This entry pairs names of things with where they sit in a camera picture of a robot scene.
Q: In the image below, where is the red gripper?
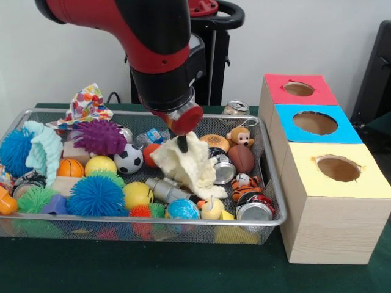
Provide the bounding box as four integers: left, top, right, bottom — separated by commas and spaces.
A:
151, 105, 205, 153

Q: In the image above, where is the cream fluffy cloth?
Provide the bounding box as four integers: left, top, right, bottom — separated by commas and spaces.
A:
149, 132, 229, 199

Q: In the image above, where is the crushed clear plastic bottle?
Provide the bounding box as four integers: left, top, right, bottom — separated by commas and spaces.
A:
134, 128, 170, 150

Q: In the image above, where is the silver soda can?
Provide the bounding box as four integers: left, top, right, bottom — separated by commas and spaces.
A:
221, 99, 250, 116

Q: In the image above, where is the blue stringy rubber ball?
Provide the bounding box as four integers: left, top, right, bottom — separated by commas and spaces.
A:
0, 128, 34, 178
67, 174, 126, 217

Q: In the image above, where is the colourful dotted cloth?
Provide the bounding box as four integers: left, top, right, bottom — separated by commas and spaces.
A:
45, 82, 114, 131

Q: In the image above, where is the light teal cloth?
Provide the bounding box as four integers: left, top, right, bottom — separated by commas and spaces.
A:
23, 120, 64, 189

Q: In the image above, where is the wooden box with three holes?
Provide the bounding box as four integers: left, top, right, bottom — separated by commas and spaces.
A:
258, 74, 391, 265

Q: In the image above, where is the small soccer ball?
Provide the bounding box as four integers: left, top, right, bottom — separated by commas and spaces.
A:
114, 143, 144, 175

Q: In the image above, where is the brown monkey plush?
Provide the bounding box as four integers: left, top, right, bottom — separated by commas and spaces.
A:
226, 126, 256, 149

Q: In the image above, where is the brown toy football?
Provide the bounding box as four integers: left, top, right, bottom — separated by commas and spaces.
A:
227, 145, 256, 175

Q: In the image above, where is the orange tiger plush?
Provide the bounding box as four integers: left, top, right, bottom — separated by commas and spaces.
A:
230, 173, 263, 202

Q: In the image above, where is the purple spiky ball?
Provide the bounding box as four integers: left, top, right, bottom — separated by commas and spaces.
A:
70, 119, 128, 156

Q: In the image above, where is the dark green tablecloth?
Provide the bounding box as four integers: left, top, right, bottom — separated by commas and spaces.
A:
0, 103, 391, 293
366, 111, 391, 131

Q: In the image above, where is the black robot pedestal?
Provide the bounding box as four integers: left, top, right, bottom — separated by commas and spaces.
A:
123, 0, 245, 106

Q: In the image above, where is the silver wire mesh bin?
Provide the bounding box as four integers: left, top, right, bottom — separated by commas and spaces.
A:
0, 109, 290, 245

